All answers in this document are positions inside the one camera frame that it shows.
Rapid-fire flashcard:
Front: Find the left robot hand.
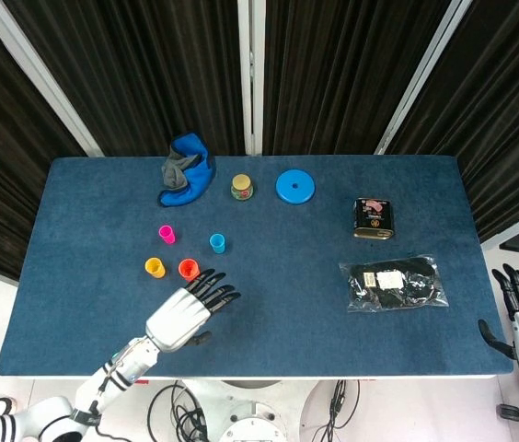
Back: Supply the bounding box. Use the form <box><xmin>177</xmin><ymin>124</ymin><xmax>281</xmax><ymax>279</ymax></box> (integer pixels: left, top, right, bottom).
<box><xmin>144</xmin><ymin>268</ymin><xmax>242</xmax><ymax>355</ymax></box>

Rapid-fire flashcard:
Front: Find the yellow plastic cup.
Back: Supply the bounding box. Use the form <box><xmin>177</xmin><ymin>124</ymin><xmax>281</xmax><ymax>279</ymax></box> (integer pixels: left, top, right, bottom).
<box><xmin>144</xmin><ymin>257</ymin><xmax>167</xmax><ymax>280</ymax></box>

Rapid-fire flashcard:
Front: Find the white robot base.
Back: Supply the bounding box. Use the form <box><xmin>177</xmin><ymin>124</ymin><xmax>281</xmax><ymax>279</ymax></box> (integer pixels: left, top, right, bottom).
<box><xmin>180</xmin><ymin>378</ymin><xmax>325</xmax><ymax>442</ymax></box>

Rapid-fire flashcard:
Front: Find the orange plastic cup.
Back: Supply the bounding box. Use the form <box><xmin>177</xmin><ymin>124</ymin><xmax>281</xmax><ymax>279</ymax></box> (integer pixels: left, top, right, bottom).
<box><xmin>178</xmin><ymin>258</ymin><xmax>202</xmax><ymax>283</ymax></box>

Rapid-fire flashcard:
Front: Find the blue table cover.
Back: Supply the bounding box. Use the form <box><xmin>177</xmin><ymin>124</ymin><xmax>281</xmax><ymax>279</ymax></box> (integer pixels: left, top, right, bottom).
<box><xmin>0</xmin><ymin>155</ymin><xmax>514</xmax><ymax>379</ymax></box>

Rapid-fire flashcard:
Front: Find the blue and grey cloth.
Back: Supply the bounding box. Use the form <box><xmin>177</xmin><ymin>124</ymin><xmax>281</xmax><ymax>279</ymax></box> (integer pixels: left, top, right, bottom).
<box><xmin>156</xmin><ymin>132</ymin><xmax>217</xmax><ymax>208</ymax></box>

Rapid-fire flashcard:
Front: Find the clear bag with black contents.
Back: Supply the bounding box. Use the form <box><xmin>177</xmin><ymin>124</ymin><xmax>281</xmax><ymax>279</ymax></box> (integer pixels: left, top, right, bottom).
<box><xmin>338</xmin><ymin>254</ymin><xmax>450</xmax><ymax>314</ymax></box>

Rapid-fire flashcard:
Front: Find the glass jar with gold lid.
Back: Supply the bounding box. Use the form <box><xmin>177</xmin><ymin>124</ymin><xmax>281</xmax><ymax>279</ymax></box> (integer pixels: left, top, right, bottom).
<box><xmin>230</xmin><ymin>173</ymin><xmax>256</xmax><ymax>202</ymax></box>

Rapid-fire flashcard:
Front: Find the blue plastic disc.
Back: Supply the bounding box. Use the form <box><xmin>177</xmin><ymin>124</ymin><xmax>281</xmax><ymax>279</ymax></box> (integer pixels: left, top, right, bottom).
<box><xmin>275</xmin><ymin>169</ymin><xmax>317</xmax><ymax>204</ymax></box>

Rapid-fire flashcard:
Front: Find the black and gold tin can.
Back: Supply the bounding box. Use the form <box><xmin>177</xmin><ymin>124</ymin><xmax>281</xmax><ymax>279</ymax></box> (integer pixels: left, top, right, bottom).
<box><xmin>352</xmin><ymin>197</ymin><xmax>398</xmax><ymax>240</ymax></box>

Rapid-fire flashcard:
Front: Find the black cable bundle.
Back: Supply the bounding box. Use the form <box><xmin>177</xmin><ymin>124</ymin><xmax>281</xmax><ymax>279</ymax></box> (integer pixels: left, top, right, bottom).
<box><xmin>146</xmin><ymin>379</ymin><xmax>210</xmax><ymax>442</ymax></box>

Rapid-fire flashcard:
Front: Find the white frame post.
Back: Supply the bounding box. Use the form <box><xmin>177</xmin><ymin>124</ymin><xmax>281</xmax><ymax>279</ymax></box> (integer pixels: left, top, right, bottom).
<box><xmin>374</xmin><ymin>0</ymin><xmax>463</xmax><ymax>156</ymax></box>
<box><xmin>0</xmin><ymin>0</ymin><xmax>104</xmax><ymax>157</ymax></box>
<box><xmin>236</xmin><ymin>0</ymin><xmax>266</xmax><ymax>157</ymax></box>

